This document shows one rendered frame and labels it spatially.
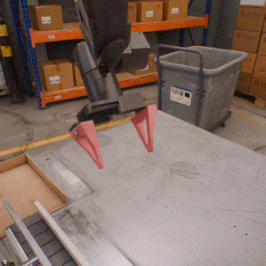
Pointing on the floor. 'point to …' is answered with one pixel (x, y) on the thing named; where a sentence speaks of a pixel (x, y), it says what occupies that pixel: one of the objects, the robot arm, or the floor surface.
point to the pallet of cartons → (259, 33)
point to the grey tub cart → (198, 84)
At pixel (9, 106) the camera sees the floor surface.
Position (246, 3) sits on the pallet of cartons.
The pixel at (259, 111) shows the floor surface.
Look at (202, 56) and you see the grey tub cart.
